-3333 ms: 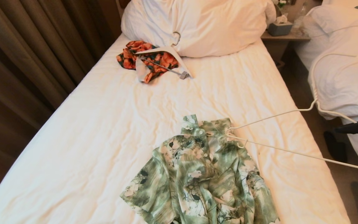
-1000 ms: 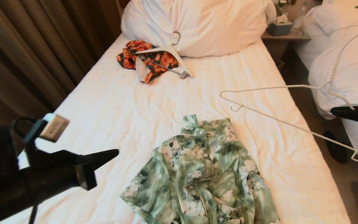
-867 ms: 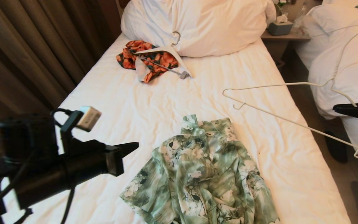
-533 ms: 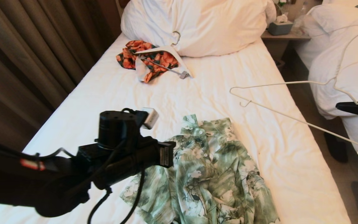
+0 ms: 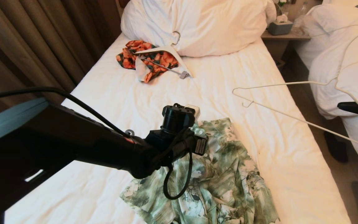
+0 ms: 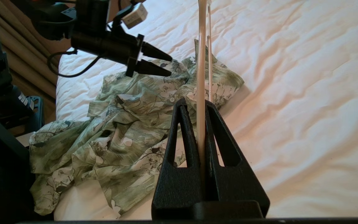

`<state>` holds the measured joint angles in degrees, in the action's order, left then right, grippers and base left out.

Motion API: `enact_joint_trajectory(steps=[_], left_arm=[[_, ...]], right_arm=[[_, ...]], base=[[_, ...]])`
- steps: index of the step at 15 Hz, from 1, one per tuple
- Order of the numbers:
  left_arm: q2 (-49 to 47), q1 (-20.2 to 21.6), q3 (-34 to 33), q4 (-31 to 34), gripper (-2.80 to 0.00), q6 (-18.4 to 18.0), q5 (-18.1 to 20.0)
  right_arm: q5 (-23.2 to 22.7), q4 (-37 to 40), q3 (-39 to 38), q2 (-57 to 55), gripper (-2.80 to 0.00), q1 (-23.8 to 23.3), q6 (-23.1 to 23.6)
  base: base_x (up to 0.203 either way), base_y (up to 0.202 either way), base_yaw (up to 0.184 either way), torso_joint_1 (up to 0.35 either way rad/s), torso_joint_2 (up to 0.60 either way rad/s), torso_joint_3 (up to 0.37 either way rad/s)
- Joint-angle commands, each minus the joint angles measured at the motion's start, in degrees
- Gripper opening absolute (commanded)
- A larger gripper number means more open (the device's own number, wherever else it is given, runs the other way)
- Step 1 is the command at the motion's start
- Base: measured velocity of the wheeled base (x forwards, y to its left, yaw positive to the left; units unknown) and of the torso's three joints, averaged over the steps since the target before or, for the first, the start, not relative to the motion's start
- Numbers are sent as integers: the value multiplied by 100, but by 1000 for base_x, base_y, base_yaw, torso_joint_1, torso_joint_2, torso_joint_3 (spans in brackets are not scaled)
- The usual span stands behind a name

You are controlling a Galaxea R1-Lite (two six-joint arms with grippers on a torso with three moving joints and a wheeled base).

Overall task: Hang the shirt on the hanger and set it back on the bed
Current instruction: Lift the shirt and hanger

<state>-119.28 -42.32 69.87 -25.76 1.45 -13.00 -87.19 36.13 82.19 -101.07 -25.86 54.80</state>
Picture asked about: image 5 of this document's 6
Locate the small potted plant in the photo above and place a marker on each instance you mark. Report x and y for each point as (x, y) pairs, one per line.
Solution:
(280, 3)

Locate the orange floral garment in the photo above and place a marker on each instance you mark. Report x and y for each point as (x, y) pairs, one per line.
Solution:
(129, 59)

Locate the white duvet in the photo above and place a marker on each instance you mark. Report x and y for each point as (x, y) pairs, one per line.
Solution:
(331, 102)

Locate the clear plastic bottle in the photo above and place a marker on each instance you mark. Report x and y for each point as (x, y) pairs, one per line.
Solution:
(300, 19)

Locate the brown curtain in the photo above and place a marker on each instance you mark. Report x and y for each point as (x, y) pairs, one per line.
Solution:
(26, 46)

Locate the wooden nightstand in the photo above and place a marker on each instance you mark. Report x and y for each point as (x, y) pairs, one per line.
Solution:
(275, 46)

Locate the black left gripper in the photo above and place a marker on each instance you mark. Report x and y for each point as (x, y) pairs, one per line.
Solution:
(201, 146)

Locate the black slipper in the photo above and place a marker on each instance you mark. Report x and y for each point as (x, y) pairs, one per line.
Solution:
(334, 146)

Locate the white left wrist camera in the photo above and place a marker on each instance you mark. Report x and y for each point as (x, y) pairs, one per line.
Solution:
(194, 112)

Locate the brown wooden headboard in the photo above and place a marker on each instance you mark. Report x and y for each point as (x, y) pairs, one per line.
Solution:
(126, 3)

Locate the white hanger with metal bar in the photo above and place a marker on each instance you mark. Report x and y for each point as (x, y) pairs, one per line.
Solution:
(166, 49)

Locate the grey tissue box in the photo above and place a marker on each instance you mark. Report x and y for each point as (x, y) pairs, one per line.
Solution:
(280, 28)

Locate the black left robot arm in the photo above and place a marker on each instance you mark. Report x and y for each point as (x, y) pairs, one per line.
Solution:
(73, 140)

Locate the white pillow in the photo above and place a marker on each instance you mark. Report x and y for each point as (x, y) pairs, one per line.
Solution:
(337, 17)
(213, 25)

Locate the green floral print shirt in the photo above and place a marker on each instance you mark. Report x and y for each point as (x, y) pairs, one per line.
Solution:
(228, 174)

